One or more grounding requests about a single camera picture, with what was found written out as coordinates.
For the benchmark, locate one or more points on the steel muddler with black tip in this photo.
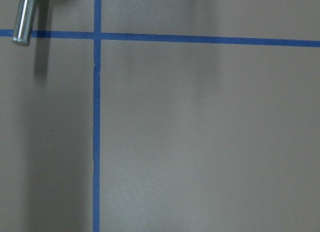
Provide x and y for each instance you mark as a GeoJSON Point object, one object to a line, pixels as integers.
{"type": "Point", "coordinates": [24, 22]}

